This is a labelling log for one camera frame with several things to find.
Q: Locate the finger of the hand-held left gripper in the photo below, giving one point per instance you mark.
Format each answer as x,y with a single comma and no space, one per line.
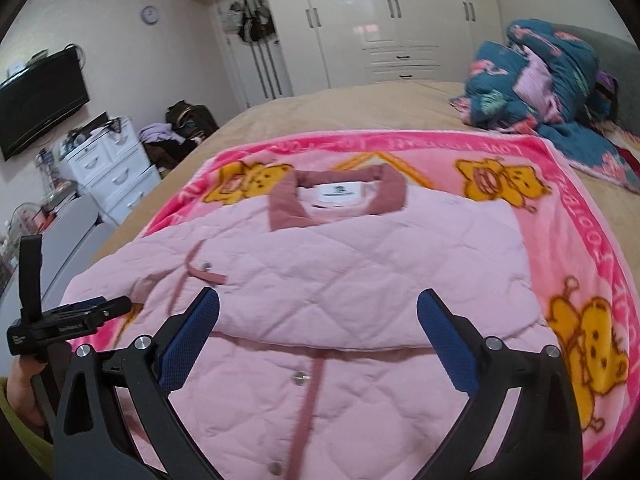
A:
31,275

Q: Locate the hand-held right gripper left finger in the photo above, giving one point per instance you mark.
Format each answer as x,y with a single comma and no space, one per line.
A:
192,340

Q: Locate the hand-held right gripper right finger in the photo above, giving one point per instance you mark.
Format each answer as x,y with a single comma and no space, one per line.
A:
450,345

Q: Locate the pink quilted jacket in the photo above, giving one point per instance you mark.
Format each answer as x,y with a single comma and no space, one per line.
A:
325,270

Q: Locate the dark brown clothes pile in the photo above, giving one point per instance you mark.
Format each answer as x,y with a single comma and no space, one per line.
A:
170,152

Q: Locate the purple clothes pile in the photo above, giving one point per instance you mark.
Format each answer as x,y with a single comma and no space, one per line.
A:
157,134

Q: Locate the person's left hand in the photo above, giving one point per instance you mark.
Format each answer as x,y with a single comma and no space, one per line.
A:
22,390

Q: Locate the pale grey panel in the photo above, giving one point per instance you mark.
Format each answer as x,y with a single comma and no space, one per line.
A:
75,240

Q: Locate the white drawer cabinet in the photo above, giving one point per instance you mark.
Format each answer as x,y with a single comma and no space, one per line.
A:
112,170

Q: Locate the black flat television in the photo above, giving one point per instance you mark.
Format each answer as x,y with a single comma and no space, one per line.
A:
40,105

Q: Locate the pink printed bear blanket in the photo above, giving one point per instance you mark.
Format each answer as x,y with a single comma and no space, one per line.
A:
555,210

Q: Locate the dark backpack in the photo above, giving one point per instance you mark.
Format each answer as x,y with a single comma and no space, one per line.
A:
192,117

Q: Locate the bed with tan sheet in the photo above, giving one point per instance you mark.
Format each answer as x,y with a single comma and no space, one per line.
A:
350,110

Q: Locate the red and cream blanket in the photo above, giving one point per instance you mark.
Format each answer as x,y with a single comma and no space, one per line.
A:
625,142

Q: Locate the white door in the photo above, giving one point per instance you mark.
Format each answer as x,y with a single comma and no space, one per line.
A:
260,75

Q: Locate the purple striped pillow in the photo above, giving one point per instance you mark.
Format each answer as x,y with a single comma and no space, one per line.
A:
606,92

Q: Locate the teal floral quilt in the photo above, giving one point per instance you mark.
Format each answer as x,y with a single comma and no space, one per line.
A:
570,60

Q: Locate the hanging dark bags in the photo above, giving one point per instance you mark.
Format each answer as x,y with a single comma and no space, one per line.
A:
252,22

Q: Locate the grey padded headboard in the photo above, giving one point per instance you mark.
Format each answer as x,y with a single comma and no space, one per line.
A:
620,55

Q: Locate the white glossy wardrobe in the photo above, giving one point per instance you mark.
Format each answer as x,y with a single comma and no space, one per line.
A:
350,10

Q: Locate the black metal frame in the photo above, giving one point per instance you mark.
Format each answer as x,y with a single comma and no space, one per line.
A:
102,125

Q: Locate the round wall clock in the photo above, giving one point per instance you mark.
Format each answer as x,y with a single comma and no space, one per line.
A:
150,15

